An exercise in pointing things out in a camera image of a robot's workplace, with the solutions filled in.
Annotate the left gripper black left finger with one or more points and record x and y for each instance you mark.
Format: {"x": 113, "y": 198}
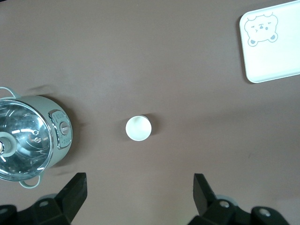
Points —
{"x": 70, "y": 199}

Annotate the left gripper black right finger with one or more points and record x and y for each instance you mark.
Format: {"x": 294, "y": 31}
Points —
{"x": 206, "y": 201}

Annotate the white IKEA cup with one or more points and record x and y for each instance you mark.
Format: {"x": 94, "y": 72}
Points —
{"x": 138, "y": 128}

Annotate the cream tray with bear print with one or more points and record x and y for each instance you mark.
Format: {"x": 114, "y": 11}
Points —
{"x": 272, "y": 54}

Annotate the glass pot lid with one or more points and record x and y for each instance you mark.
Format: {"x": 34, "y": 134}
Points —
{"x": 23, "y": 122}

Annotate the sage green electric cooking pot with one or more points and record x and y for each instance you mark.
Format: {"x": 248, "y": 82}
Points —
{"x": 43, "y": 101}

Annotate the brown table cover mat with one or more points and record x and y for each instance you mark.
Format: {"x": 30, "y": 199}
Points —
{"x": 164, "y": 70}

